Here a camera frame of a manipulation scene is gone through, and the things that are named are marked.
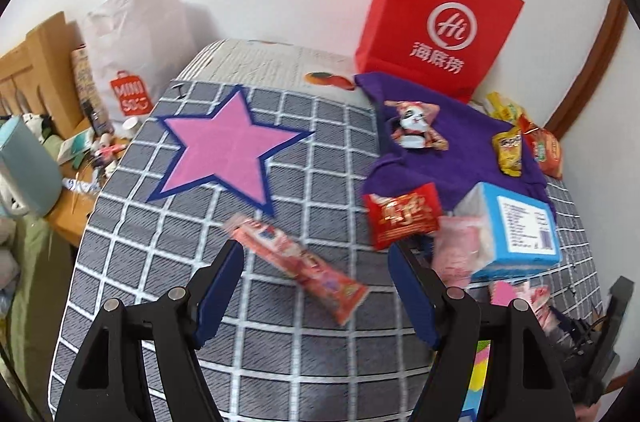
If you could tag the white plastic shopping bag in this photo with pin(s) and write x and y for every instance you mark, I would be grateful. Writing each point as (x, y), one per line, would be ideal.
(150, 37)

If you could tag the red paper bag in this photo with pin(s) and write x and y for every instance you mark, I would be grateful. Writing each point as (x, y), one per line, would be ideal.
(425, 2)

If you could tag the printed carton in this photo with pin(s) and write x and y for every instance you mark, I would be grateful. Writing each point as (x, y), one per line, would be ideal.
(87, 82)

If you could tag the red snack packet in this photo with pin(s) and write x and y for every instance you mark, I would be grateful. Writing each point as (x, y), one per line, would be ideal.
(400, 214)

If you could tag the white plush toy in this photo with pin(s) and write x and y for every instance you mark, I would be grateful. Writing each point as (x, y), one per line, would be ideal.
(35, 122)

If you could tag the white round jar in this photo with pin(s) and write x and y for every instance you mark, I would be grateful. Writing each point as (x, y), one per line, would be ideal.
(131, 125)

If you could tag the yellow chips bag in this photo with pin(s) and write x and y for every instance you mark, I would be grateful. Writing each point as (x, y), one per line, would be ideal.
(505, 107)

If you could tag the pink and yellow snack bag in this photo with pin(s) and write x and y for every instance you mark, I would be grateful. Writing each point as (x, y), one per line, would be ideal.
(502, 293)

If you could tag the wooden knife block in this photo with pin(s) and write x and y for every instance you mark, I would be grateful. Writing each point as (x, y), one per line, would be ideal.
(45, 52)

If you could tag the purple fabric basket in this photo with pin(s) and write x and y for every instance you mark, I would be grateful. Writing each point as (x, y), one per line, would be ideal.
(450, 162)

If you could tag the pale pink snack packet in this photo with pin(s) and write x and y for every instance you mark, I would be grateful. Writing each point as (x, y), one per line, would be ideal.
(455, 247)

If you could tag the brown wooden door frame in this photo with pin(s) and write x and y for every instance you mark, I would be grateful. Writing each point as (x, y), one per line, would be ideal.
(600, 62)

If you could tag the orange chips bag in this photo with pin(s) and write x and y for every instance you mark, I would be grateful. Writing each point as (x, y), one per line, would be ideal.
(547, 152)

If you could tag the green and white box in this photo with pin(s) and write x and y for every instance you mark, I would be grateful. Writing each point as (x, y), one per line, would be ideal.
(75, 146)

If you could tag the white orange-print quilt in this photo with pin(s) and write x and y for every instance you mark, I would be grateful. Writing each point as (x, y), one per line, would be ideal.
(260, 62)

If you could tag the teal kettle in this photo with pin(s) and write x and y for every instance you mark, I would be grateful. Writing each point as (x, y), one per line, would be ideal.
(30, 167)

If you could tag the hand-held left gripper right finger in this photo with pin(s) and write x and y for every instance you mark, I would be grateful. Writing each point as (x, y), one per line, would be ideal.
(412, 297)

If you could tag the blue tissue box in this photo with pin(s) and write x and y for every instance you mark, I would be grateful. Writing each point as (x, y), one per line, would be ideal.
(525, 222)

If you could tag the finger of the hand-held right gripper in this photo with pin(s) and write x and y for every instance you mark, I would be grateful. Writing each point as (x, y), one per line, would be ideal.
(621, 302)

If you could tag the small yellow snack packet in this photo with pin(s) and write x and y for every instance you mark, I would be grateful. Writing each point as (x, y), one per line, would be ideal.
(507, 152)

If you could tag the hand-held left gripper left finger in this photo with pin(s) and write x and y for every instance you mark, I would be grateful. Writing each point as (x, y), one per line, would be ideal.
(222, 292)

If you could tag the strawberry print snack packet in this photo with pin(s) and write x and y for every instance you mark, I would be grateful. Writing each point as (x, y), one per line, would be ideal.
(537, 302)

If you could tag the long strawberry bar packet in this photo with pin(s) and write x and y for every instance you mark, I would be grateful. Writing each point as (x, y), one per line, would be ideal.
(300, 262)

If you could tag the green bedsheet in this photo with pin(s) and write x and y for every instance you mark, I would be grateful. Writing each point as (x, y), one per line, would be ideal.
(35, 302)

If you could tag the panda print snack packet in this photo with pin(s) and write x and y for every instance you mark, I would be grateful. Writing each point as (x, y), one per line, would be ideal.
(415, 125)

